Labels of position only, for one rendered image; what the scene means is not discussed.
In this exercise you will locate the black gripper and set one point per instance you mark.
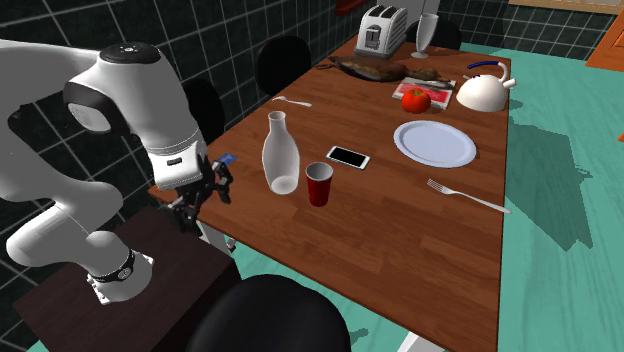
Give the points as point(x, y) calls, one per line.
point(202, 183)

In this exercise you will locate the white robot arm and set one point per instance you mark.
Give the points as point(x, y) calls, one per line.
point(141, 126)

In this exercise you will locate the small blue card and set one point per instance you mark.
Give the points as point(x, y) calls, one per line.
point(227, 158)

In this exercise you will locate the dark brown robot stand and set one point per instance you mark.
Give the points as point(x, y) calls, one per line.
point(185, 273)

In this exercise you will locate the white bottle vase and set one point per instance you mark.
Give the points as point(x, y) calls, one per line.
point(280, 156)

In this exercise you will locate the black chair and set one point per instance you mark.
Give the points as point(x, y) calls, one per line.
point(268, 317)
point(446, 33)
point(204, 109)
point(282, 63)

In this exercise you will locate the red plastic cup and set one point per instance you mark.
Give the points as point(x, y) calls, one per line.
point(319, 187)

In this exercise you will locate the small white spoon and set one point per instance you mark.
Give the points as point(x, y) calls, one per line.
point(295, 101)

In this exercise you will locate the white smartphone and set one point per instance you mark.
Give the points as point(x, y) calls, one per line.
point(348, 157)

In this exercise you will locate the wooden dining table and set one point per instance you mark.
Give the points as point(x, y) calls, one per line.
point(380, 214)

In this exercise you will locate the dark brown wooden tray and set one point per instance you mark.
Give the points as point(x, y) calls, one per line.
point(373, 69)

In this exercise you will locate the red tomato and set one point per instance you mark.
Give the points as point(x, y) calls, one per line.
point(416, 101)

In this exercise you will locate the white round plate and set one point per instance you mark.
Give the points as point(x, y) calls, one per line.
point(435, 144)

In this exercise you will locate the silver toaster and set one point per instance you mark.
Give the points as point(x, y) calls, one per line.
point(381, 30)

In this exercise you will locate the brown elongated object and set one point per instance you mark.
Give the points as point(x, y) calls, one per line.
point(429, 74)

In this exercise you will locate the red flat book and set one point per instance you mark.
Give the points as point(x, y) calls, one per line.
point(441, 97)

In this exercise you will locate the silver fork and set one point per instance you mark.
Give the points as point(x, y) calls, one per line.
point(468, 196)

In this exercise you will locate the tall clear glass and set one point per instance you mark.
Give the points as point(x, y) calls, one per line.
point(425, 31)

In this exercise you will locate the orange wooden door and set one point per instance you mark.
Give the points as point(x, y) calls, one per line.
point(607, 48)

